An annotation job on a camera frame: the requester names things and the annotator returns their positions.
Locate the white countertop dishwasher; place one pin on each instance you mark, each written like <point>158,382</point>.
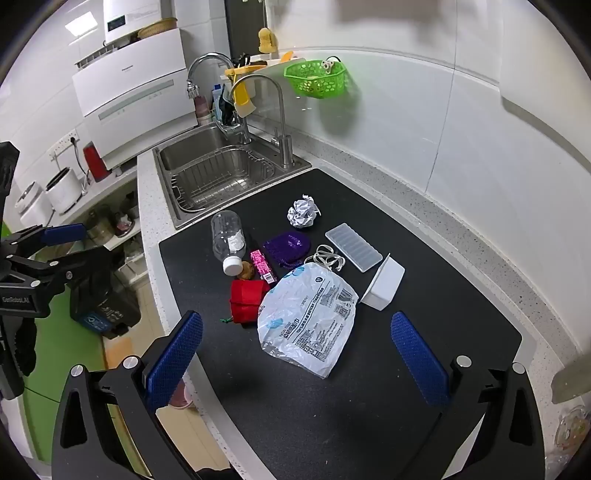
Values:
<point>134,92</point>

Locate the red pouch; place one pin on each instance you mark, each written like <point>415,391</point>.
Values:
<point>244,300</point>

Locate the person's left hand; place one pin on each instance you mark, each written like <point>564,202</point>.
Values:
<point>25,346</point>

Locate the small white gadget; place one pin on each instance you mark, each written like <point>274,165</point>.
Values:
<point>328,65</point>

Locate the green plastic basket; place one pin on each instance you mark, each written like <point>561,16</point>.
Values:
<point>318,83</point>

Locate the slim steel filter tap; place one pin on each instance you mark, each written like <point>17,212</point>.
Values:
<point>286,147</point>

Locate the white plastic box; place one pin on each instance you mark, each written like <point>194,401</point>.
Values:
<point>383,286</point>

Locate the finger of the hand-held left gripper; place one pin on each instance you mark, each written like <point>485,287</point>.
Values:
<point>69,272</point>
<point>64,233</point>

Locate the blue-capped bottle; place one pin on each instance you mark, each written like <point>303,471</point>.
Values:
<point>216,99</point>

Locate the dark window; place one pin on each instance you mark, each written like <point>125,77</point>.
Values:
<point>244,27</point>

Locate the black pedal waste bin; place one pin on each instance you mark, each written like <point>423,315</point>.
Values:
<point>115,304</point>

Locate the clear plastic bottle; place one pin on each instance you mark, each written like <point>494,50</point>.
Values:
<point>226,235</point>

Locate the paper ball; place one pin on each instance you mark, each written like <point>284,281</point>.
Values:
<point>302,211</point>

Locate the stainless steel sink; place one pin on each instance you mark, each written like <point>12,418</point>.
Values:
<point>210,150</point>

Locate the dish of red food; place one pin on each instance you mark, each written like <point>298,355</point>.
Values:
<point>125,227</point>

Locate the white rice cooker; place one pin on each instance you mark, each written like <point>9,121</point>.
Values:
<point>32,205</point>
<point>64,191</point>

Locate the tall chrome faucet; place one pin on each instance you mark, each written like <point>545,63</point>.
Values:
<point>210,58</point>

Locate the black counter mat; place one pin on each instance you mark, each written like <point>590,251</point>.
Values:
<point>323,415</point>

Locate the translucent ice tray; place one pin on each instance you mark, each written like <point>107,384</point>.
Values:
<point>353,247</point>

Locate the white wall outlet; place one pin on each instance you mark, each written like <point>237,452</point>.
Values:
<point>64,141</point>

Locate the brown nut shell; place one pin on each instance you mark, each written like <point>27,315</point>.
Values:
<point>245,271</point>

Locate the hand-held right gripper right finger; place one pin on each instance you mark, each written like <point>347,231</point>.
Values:
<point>418,360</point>

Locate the yellow sponge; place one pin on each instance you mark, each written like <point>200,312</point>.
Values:
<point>268,40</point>

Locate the purple pouch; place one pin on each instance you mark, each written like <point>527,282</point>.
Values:
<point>286,247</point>

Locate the green cabinet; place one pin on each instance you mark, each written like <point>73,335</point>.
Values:
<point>60,360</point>

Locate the white water heater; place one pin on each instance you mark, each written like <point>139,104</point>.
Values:
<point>129,18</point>

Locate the steel pot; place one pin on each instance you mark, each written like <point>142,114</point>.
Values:
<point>99,228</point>
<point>132,203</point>

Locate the dark cloth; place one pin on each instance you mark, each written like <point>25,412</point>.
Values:
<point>228,110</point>

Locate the pink wrapper pack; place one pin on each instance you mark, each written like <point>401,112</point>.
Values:
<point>263,266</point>

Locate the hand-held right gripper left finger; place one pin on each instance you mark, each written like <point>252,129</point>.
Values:
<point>178,357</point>

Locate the yellow plastic scoop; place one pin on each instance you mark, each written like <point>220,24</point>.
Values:
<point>242,99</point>

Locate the white printed plastic bag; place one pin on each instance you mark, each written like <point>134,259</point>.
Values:
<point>304,327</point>

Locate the white storage bin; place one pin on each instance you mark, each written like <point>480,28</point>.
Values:
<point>135,253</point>
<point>134,273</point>

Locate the red jug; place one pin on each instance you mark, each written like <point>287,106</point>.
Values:
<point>96,161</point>

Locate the pink bottle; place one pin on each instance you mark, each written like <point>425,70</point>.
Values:
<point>202,110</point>

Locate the wicker basket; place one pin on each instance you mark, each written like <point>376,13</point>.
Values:
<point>159,28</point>

